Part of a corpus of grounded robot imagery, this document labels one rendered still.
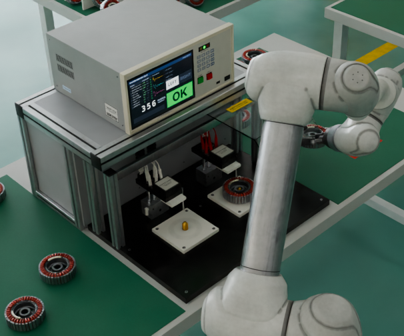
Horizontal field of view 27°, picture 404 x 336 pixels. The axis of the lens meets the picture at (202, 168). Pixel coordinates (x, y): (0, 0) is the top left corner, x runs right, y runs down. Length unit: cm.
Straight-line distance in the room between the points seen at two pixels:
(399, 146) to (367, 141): 57
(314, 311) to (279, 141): 41
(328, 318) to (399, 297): 158
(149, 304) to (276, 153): 67
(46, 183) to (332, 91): 116
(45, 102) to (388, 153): 121
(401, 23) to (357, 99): 196
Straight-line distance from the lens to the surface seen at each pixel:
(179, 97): 256
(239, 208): 271
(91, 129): 253
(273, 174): 204
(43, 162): 276
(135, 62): 244
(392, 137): 314
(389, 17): 399
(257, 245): 205
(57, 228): 275
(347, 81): 198
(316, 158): 299
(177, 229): 264
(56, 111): 264
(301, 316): 204
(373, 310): 350
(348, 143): 256
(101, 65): 246
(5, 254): 270
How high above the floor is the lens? 249
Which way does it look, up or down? 36 degrees down
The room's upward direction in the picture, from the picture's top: 2 degrees counter-clockwise
